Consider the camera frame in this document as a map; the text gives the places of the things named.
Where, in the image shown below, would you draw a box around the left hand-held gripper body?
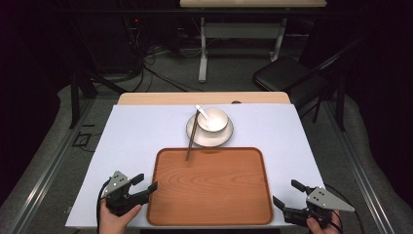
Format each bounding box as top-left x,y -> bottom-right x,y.
103,170 -> 151,217

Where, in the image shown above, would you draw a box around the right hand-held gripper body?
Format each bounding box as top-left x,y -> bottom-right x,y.
282,185 -> 356,227

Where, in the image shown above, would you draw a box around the person's left hand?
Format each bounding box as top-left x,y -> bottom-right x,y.
98,198 -> 143,234

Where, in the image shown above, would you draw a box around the person's right hand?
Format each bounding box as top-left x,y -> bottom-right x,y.
306,213 -> 343,234

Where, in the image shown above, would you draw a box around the white table mat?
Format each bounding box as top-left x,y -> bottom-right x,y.
65,103 -> 326,229

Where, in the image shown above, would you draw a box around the brown wooden tray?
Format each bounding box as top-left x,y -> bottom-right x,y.
146,146 -> 275,227

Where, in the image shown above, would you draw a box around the brown chopstick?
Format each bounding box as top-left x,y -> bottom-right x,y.
186,109 -> 202,161
184,109 -> 200,162

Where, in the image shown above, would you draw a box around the white round plate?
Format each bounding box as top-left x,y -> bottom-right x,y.
185,113 -> 235,148

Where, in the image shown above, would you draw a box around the light wooden table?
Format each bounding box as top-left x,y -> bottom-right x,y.
117,91 -> 291,106

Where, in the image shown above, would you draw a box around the white spoon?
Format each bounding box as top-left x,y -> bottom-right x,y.
194,103 -> 218,127

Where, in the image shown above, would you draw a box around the white bowl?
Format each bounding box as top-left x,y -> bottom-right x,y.
196,107 -> 230,134

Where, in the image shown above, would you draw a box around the black metal stand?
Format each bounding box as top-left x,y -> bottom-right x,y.
68,67 -> 129,130

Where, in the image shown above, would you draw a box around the black folding chair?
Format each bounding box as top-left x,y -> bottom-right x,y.
252,38 -> 364,133

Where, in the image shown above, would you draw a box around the white-legged background table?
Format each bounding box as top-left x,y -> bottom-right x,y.
178,0 -> 328,84

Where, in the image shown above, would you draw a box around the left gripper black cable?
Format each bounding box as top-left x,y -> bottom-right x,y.
95,177 -> 112,234

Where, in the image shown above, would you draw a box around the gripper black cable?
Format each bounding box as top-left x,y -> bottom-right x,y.
323,182 -> 366,234
95,177 -> 112,234

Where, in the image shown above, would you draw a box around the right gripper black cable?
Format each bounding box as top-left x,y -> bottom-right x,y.
323,182 -> 366,234

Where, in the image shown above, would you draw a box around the grey metal floor rail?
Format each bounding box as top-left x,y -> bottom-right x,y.
9,97 -> 95,234
323,100 -> 396,234

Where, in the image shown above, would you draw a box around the black floor cables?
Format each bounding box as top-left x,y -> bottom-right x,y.
120,18 -> 208,94

